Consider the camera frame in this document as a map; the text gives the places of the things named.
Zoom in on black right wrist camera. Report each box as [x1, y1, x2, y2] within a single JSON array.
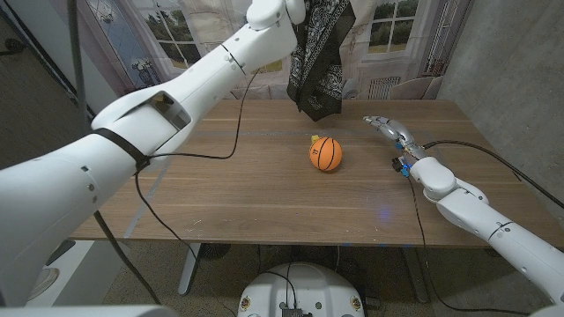
[[391, 157, 412, 178]]

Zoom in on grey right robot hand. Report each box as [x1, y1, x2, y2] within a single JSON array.
[[362, 114, 428, 160]]

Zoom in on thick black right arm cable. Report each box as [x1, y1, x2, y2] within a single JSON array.
[[422, 139, 564, 210]]

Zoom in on black door handle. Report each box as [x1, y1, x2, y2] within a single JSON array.
[[0, 38, 27, 56]]

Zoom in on white sneaker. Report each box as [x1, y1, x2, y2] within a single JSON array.
[[26, 267, 61, 302]]

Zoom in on printed window backdrop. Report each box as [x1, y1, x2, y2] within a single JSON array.
[[48, 0, 475, 101]]

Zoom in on thin black left wrist cable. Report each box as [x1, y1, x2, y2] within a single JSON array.
[[131, 68, 261, 317]]

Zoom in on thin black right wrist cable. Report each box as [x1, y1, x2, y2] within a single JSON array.
[[404, 173, 532, 316]]

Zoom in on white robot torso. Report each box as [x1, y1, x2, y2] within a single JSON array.
[[237, 262, 366, 317]]

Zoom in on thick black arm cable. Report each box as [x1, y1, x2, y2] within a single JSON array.
[[422, 139, 564, 210], [65, 0, 163, 306]]

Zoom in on orange mini basketball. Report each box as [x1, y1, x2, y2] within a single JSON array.
[[308, 136, 344, 173]]

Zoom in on black paisley bandana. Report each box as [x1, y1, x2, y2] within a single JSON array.
[[286, 0, 357, 123]]

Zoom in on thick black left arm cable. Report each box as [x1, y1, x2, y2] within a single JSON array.
[[65, 0, 163, 306]]

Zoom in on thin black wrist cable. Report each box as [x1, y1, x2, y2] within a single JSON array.
[[404, 173, 532, 316], [131, 68, 261, 317]]

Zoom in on grey metal table leg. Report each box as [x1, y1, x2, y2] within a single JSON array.
[[401, 246, 429, 304], [178, 242, 200, 296]]

